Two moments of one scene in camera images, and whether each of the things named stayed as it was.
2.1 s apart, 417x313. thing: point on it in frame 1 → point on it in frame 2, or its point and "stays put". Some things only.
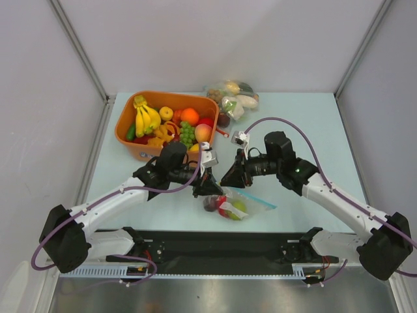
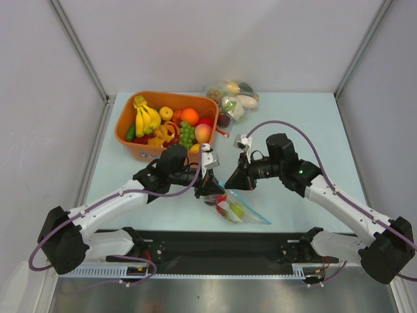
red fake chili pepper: x=222 y=212 stays put
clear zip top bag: x=254 y=203 → x=229 y=205
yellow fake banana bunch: x=146 y=118 stays put
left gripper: x=207 y=185 stays put
